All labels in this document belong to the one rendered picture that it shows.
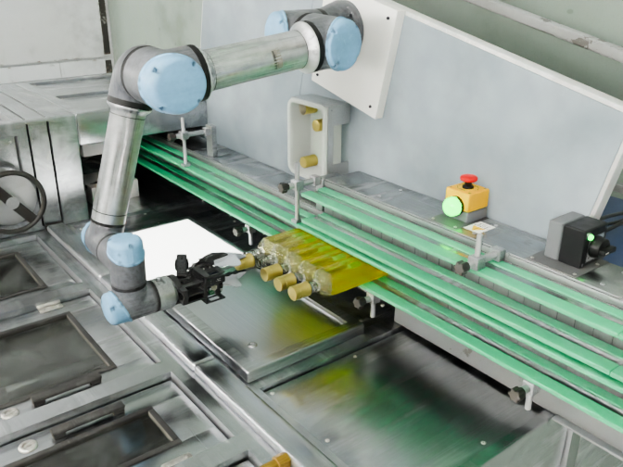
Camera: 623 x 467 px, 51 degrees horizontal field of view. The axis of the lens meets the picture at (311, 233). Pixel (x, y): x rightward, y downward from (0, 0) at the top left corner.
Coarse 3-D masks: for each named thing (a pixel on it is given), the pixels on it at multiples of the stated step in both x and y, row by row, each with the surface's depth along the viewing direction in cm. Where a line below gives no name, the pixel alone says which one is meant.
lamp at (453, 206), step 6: (450, 198) 148; (456, 198) 148; (444, 204) 149; (450, 204) 147; (456, 204) 147; (462, 204) 147; (444, 210) 149; (450, 210) 148; (456, 210) 147; (462, 210) 148
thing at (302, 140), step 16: (288, 112) 190; (320, 112) 190; (288, 128) 192; (304, 128) 194; (288, 144) 194; (304, 144) 196; (320, 144) 193; (288, 160) 196; (320, 160) 195; (304, 176) 191
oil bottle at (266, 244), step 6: (276, 234) 175; (282, 234) 175; (288, 234) 175; (294, 234) 175; (300, 234) 175; (264, 240) 172; (270, 240) 172; (276, 240) 172; (282, 240) 172; (258, 246) 172; (264, 246) 170; (270, 246) 170; (264, 252) 170; (270, 252) 170
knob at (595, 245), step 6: (594, 240) 126; (600, 240) 126; (606, 240) 126; (594, 246) 126; (600, 246) 125; (606, 246) 126; (612, 246) 126; (588, 252) 127; (594, 252) 126; (600, 252) 125; (606, 252) 124; (612, 252) 126; (600, 258) 126
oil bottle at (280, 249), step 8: (288, 240) 170; (296, 240) 170; (304, 240) 170; (312, 240) 171; (320, 240) 171; (272, 248) 167; (280, 248) 166; (288, 248) 166; (296, 248) 167; (280, 256) 165
